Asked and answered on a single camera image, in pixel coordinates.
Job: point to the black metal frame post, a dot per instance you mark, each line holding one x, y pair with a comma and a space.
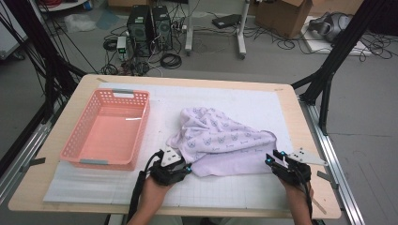
341, 47
37, 40

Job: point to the aluminium rail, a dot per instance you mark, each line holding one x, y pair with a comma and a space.
28, 146
341, 175

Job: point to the white stand leg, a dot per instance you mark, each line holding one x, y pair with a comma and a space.
242, 31
188, 28

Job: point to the pale lilac towel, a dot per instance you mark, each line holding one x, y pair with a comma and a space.
219, 140

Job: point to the grey black device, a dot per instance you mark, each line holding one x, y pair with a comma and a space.
331, 26

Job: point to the white grid mat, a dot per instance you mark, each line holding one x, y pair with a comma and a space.
203, 97

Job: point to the white cabinet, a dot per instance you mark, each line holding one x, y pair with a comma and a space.
7, 40

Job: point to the small white box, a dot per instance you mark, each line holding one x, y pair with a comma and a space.
121, 43

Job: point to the teal sheet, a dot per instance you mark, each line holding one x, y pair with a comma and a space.
108, 20

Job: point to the thin wooden stick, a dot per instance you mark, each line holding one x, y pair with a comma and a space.
319, 206

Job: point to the white board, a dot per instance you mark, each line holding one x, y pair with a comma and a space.
316, 45

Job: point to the black computer tower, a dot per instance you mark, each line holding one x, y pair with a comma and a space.
162, 26
139, 28

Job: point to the grey metal bracket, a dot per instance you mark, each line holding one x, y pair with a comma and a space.
33, 163
328, 178

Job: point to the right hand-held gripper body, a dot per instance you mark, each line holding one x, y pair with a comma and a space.
294, 173

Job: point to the pink plastic basket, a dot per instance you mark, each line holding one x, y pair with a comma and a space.
109, 134

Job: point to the clear plastic bag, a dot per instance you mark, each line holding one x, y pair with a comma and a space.
79, 22

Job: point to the person's right hand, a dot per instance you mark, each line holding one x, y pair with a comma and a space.
297, 193

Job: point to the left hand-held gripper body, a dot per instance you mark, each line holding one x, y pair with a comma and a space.
169, 173

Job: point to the black flat device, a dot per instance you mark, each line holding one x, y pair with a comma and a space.
226, 20

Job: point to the person's left hand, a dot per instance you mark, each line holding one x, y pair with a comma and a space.
155, 195

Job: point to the white round table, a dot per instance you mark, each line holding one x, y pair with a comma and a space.
62, 5

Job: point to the brown cardboard box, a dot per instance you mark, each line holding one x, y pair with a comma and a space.
281, 18

